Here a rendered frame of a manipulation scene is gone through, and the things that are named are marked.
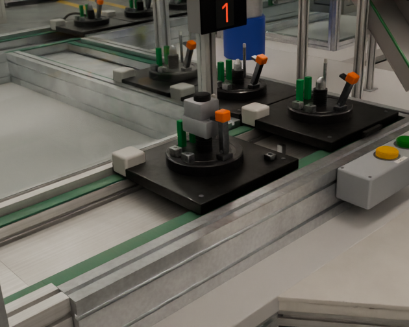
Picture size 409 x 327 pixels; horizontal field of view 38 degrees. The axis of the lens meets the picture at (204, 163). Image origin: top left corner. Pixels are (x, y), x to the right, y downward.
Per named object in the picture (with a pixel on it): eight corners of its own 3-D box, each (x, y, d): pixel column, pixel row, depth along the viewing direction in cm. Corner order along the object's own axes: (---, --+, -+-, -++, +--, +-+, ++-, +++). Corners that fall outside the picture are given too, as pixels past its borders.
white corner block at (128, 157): (147, 171, 107) (145, 151, 106) (127, 179, 105) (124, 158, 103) (132, 164, 111) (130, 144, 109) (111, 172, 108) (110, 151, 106)
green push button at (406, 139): (421, 148, 112) (422, 138, 111) (410, 154, 109) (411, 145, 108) (402, 143, 114) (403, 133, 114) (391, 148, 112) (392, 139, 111)
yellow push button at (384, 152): (402, 159, 107) (402, 149, 107) (390, 165, 105) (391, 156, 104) (382, 153, 110) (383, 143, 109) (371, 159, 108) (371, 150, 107)
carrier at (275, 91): (307, 97, 143) (309, 47, 138) (239, 123, 129) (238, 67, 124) (237, 80, 160) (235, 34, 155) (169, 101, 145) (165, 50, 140)
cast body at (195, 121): (224, 132, 103) (224, 94, 100) (206, 139, 100) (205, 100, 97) (193, 122, 109) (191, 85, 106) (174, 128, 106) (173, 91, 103)
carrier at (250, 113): (398, 120, 127) (404, 63, 122) (331, 152, 112) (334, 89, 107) (308, 98, 143) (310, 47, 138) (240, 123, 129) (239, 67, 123)
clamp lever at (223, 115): (232, 152, 101) (230, 110, 98) (224, 156, 100) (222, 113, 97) (218, 147, 104) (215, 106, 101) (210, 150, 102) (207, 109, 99)
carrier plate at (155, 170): (298, 168, 106) (298, 157, 105) (200, 215, 91) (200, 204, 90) (208, 136, 122) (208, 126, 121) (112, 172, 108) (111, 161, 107)
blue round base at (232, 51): (273, 54, 222) (274, 14, 215) (245, 62, 212) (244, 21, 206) (243, 48, 232) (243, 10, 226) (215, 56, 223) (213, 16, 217)
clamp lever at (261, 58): (259, 84, 139) (268, 57, 134) (253, 86, 138) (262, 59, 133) (248, 76, 141) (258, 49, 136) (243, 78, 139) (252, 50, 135)
